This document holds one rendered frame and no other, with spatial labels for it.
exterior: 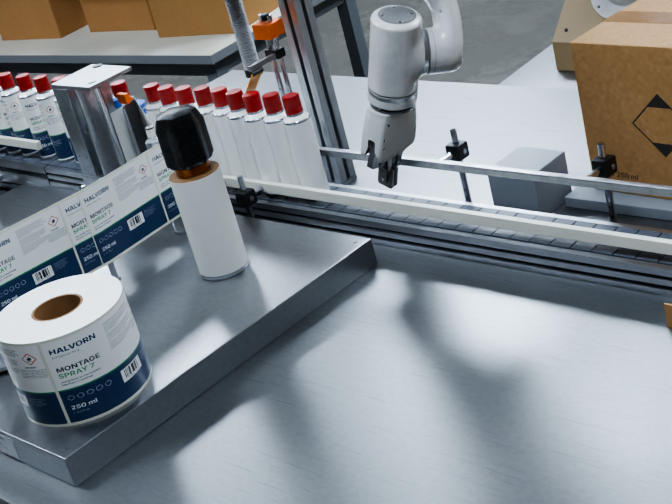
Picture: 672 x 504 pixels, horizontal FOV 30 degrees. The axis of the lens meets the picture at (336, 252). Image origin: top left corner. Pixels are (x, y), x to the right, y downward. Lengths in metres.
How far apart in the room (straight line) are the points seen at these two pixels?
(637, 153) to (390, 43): 0.45
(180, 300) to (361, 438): 0.53
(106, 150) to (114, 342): 0.83
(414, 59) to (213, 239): 0.45
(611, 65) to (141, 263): 0.90
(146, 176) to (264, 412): 0.63
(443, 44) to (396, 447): 0.70
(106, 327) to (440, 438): 0.51
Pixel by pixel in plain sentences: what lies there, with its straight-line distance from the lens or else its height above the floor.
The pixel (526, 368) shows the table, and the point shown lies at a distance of 1.79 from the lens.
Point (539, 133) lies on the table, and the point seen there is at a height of 0.83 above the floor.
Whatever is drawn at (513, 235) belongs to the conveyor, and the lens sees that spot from 2.05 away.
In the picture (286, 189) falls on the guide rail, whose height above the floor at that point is 0.91.
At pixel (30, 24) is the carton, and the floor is 0.84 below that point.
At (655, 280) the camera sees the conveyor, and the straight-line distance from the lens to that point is 1.90.
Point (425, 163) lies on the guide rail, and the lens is 2.19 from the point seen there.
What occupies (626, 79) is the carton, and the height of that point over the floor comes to 1.06.
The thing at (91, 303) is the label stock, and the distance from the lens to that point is 1.88.
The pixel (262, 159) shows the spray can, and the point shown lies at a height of 0.96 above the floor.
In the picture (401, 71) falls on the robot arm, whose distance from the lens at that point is 2.05.
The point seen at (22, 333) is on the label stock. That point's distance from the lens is 1.87.
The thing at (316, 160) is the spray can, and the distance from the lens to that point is 2.33.
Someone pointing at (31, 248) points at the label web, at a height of 1.01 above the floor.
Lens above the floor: 1.79
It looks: 25 degrees down
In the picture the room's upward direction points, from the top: 15 degrees counter-clockwise
